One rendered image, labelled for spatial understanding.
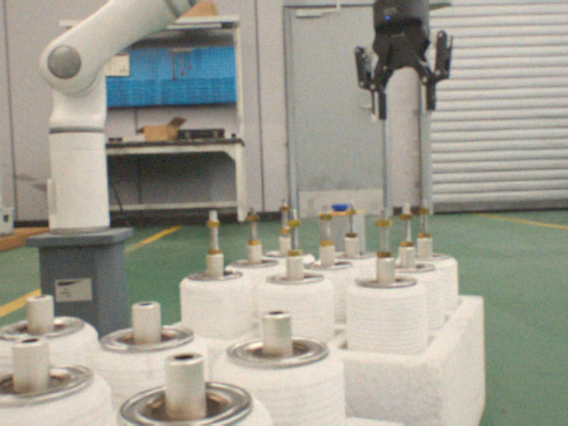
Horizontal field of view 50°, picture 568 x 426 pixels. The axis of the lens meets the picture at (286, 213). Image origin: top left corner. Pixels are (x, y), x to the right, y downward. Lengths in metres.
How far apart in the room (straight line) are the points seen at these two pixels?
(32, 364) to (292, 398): 0.17
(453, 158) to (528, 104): 0.90
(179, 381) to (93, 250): 0.73
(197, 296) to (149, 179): 5.33
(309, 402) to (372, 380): 0.28
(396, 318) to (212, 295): 0.24
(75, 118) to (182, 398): 0.79
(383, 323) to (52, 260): 0.59
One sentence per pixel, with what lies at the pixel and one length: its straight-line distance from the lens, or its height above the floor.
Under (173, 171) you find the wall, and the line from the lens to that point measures 6.08.
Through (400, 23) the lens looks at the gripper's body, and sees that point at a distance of 0.85.
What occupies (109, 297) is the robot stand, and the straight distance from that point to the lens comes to 1.09.
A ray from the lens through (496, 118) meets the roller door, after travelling 6.36.
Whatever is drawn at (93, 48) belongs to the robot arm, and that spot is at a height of 0.61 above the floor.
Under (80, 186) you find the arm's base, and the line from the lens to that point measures 1.08.
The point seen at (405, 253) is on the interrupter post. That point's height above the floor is 0.27.
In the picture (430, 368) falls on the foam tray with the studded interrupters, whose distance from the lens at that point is 0.68.
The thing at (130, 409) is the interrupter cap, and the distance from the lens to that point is 0.37.
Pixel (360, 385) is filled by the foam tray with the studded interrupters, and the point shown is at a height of 0.15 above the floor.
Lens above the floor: 0.38
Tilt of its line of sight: 3 degrees down
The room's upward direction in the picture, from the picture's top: 2 degrees counter-clockwise
